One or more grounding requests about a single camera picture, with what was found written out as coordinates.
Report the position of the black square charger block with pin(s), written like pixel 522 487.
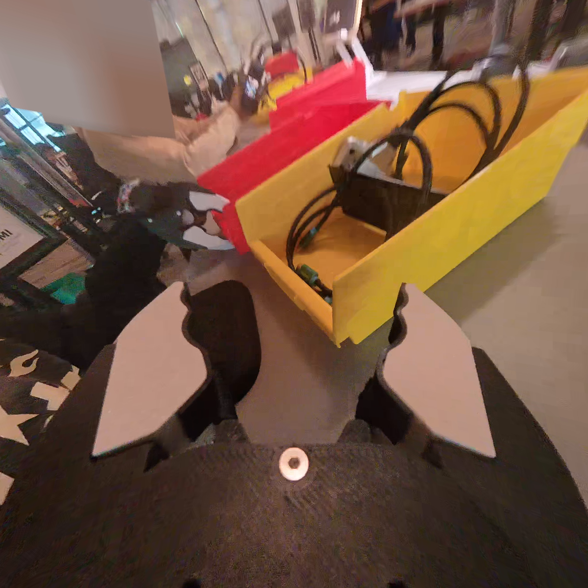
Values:
pixel 381 197

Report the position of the red plastic bin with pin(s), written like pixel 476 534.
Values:
pixel 330 92
pixel 275 156
pixel 282 64

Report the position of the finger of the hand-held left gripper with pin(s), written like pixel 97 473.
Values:
pixel 206 240
pixel 206 202

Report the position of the framed marker sign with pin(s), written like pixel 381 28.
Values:
pixel 23 266

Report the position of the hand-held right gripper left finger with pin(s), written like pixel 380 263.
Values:
pixel 147 372

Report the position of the person's left forearm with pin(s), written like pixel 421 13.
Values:
pixel 124 275

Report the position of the person's black printed sweatshirt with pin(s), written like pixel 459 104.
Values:
pixel 27 399

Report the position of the yellow plastic bin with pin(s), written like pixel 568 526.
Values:
pixel 285 89
pixel 459 229

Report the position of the long silver hub adapter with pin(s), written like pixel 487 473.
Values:
pixel 353 154

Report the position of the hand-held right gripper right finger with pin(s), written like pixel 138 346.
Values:
pixel 432 372

